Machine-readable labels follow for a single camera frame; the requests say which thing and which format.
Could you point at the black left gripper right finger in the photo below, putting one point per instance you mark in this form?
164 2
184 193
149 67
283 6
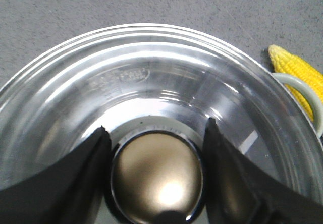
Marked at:
238 191

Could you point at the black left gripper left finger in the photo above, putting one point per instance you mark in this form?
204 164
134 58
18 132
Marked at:
69 191

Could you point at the glass pot lid steel knob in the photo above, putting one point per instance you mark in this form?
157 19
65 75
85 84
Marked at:
153 87

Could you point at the yellow plastic corn cob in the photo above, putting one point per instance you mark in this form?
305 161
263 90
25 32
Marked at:
288 63

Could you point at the pale green electric cooking pot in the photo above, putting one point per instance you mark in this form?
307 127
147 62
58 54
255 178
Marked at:
311 97

